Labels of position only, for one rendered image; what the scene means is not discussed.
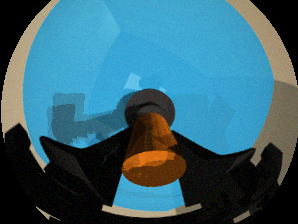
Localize orange knob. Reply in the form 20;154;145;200
121;113;186;188

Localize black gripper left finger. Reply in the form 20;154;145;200
39;127;133;206

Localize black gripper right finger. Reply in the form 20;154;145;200
172;131;255;208

